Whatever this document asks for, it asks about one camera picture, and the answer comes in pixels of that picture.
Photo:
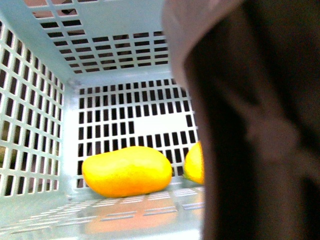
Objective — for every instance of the yellow lemon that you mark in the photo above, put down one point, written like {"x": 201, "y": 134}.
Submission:
{"x": 194, "y": 164}

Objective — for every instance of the yellow mango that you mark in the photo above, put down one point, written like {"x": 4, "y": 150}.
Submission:
{"x": 131, "y": 171}

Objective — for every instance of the light teal plastic basket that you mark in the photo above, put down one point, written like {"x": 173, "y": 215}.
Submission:
{"x": 80, "y": 78}

